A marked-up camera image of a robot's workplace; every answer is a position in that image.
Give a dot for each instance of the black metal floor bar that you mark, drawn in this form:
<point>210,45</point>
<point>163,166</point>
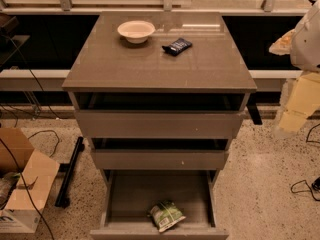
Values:
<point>67,169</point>

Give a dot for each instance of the middle grey drawer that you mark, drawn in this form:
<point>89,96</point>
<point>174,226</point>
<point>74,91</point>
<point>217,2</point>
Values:
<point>159,154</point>

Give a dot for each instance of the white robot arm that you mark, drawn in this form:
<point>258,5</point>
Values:
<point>302,44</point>

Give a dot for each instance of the top grey drawer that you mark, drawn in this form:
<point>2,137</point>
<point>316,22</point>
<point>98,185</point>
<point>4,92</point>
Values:
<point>159,124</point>

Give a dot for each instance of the dark blue snack packet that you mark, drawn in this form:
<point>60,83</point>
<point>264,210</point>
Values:
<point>177,47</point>

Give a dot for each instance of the brown cardboard box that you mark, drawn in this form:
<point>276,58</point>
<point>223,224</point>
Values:
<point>27,176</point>

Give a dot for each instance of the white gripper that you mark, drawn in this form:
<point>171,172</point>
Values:
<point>307,45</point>

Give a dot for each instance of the grey drawer cabinet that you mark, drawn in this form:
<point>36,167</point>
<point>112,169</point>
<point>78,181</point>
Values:
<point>112,74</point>

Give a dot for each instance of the white paper bowl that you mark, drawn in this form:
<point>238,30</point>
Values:
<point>136,32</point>

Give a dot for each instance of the green jalapeno chip bag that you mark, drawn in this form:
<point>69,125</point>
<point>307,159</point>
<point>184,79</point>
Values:
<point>165,215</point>

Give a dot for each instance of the bottom grey open drawer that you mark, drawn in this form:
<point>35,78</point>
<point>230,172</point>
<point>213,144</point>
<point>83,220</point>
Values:
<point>131,194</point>

